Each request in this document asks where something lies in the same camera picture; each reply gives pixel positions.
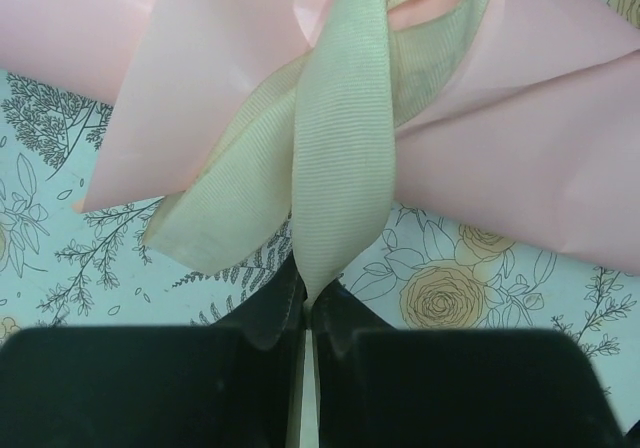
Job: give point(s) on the pink wrapping paper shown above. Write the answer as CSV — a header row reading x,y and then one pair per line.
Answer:
x,y
535,138

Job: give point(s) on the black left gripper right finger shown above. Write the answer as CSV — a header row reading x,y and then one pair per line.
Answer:
x,y
384,387

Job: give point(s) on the floral patterned table mat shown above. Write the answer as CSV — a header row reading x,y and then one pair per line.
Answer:
x,y
425,272

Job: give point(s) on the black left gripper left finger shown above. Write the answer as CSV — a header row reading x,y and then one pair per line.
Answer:
x,y
150,388

